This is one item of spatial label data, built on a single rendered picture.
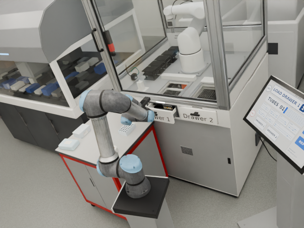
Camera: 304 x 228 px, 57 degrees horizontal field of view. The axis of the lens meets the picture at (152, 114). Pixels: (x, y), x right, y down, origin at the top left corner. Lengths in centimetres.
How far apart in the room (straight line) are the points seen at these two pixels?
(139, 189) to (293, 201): 94
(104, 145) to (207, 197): 133
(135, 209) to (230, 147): 87
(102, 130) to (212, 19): 86
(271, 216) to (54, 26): 225
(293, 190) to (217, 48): 95
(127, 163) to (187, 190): 123
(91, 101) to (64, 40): 114
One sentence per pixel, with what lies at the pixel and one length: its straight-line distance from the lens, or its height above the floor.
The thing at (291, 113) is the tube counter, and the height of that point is 111.
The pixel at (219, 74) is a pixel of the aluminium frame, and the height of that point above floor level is 121.
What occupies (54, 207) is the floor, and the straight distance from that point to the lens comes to 313.
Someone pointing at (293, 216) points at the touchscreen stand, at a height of 34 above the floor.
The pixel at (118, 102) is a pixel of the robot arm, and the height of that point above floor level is 138.
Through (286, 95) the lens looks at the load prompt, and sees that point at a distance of 166.
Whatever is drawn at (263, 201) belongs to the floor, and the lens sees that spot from 260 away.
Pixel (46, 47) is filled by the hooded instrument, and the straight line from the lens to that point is 241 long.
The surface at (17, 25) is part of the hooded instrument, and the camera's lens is 266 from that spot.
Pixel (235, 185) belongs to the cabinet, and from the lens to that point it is 245.
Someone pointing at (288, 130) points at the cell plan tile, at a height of 106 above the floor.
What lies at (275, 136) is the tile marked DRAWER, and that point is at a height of 100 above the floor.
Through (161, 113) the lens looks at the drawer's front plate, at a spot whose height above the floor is 90.
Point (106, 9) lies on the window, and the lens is 210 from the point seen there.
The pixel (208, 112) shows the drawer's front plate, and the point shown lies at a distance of 199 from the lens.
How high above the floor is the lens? 206
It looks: 33 degrees down
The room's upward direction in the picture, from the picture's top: 16 degrees counter-clockwise
